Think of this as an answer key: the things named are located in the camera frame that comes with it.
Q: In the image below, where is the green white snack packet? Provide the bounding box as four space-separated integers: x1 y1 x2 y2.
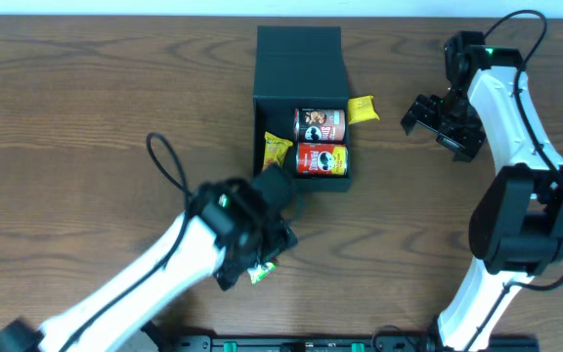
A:
247 262 277 285

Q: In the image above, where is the yellow peanut butter sandwich packet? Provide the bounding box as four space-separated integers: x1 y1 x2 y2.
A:
262 132 293 170

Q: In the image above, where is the red Pringles can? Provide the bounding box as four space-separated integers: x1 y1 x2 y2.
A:
296 143 349 177

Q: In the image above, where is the dark brown Pringles can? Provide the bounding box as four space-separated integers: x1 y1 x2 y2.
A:
294 109 346 143

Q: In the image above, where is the black gift box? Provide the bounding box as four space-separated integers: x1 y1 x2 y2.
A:
253 25 350 175

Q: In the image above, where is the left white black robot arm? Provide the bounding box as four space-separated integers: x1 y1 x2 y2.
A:
0 179 297 351

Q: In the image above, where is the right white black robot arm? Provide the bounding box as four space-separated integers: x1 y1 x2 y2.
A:
402 43 563 351

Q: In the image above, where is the small yellow snack packet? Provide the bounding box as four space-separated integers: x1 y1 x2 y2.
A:
348 95 379 124

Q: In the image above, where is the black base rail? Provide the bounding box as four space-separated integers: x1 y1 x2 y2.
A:
139 322 541 352

